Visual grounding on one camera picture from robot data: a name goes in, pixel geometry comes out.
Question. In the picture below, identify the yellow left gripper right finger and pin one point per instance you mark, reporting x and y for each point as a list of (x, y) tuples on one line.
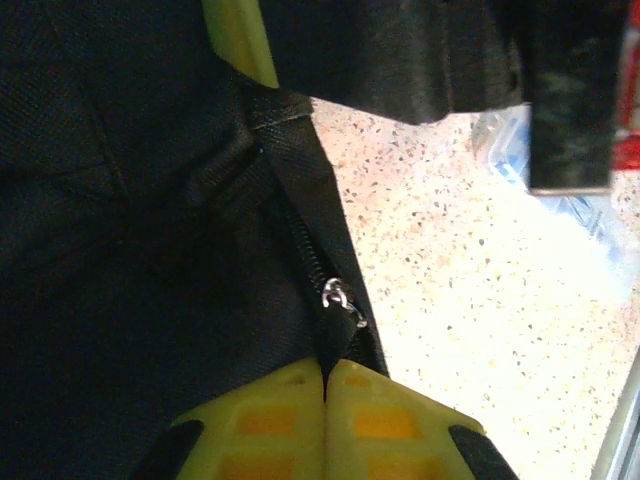
[(400, 430)]

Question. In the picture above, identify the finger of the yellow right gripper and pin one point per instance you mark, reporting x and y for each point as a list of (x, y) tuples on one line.
[(237, 35)]

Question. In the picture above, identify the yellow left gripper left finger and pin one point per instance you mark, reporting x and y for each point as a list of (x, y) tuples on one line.
[(260, 430)]

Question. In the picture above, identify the black backpack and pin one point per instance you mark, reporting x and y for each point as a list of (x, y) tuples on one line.
[(125, 225)]

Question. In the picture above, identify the clear plastic bag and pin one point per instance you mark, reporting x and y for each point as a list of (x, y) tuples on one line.
[(510, 155)]

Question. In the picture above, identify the red object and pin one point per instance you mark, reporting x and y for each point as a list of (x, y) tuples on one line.
[(631, 75)]

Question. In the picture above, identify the aluminium front rail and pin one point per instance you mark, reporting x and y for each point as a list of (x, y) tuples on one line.
[(622, 440)]

